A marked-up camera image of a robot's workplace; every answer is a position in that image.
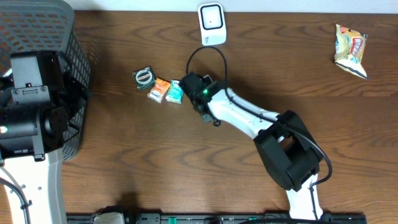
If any teal candy packet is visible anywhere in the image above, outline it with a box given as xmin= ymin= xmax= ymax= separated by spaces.
xmin=165 ymin=80 xmax=183 ymax=104

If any orange candy packet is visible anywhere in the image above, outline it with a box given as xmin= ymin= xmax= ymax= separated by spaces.
xmin=147 ymin=78 xmax=170 ymax=103

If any black round-logo snack packet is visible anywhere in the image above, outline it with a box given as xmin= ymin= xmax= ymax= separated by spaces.
xmin=132 ymin=66 xmax=156 ymax=91

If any large yellow snack bag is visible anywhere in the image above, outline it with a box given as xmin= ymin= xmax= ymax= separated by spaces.
xmin=334 ymin=24 xmax=368 ymax=80

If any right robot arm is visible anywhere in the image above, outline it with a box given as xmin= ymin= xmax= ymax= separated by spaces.
xmin=179 ymin=72 xmax=326 ymax=220

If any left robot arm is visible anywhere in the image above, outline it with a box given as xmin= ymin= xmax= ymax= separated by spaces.
xmin=1 ymin=50 xmax=91 ymax=223

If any white barcode scanner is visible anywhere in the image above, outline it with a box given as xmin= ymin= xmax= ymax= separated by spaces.
xmin=197 ymin=2 xmax=227 ymax=46

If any dark grey plastic basket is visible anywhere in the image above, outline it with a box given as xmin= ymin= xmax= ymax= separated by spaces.
xmin=0 ymin=0 xmax=93 ymax=161

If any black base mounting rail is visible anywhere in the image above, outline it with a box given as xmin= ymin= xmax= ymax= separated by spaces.
xmin=66 ymin=212 xmax=368 ymax=224

